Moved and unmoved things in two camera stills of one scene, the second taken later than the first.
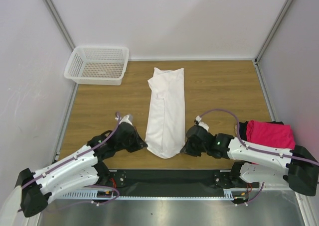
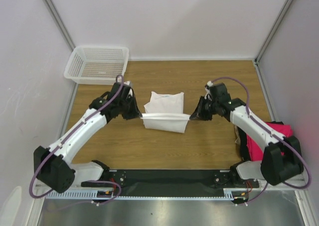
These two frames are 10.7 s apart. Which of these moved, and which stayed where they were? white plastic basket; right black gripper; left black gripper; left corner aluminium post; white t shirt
Moved: white t shirt; left black gripper; right black gripper
Stayed: left corner aluminium post; white plastic basket
